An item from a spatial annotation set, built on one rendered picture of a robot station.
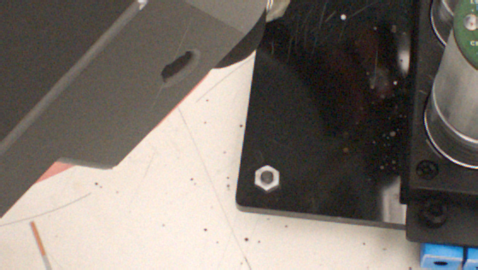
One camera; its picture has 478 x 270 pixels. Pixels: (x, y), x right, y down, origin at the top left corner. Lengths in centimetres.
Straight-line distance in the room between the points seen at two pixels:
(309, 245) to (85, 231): 5
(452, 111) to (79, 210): 9
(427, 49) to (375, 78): 2
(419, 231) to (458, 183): 1
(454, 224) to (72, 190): 9
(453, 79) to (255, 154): 6
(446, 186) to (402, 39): 5
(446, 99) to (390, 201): 3
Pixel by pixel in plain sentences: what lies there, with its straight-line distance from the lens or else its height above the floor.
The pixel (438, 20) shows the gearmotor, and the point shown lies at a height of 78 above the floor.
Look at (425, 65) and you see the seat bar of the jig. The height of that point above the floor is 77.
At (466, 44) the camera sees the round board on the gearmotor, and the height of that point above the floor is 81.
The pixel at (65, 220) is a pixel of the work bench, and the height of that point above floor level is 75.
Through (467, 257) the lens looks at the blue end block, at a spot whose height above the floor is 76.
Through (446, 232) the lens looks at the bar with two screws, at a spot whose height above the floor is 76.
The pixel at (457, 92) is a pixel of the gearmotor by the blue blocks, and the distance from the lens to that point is 22.
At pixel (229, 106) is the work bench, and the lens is 27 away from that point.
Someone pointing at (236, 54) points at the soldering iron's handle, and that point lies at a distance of 17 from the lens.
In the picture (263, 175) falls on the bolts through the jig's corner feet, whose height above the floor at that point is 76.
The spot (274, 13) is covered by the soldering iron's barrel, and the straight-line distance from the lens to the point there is 18.
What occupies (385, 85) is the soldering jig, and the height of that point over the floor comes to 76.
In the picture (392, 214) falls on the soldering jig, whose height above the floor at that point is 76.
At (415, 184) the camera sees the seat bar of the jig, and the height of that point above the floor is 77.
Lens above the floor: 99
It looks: 65 degrees down
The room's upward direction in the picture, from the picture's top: 3 degrees clockwise
